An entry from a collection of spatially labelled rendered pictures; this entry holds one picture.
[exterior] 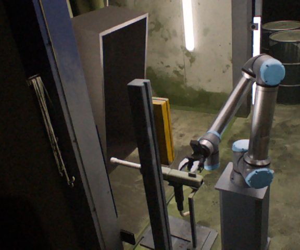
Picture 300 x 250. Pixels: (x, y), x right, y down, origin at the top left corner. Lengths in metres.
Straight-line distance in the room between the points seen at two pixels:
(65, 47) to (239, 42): 2.87
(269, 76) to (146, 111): 0.78
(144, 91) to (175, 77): 3.49
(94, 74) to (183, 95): 2.52
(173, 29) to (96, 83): 2.27
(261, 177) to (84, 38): 1.37
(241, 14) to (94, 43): 2.24
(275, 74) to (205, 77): 2.72
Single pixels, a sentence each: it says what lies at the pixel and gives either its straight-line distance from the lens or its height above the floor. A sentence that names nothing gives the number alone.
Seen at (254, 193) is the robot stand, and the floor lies 0.64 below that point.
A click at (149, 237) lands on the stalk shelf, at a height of 0.79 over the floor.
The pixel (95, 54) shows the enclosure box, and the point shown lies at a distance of 2.19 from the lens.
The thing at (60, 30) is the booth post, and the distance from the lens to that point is 1.49.
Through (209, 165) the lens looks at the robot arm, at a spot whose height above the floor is 0.94.
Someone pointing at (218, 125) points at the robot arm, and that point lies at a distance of 1.90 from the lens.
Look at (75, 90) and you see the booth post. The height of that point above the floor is 1.51.
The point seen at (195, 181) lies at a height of 1.14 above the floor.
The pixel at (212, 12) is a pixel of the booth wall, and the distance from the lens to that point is 4.12.
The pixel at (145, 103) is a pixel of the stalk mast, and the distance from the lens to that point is 1.09.
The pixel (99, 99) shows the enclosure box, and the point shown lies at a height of 1.17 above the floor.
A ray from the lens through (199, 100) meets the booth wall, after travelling 4.54.
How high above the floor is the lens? 2.00
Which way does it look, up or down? 27 degrees down
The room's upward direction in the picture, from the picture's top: 8 degrees counter-clockwise
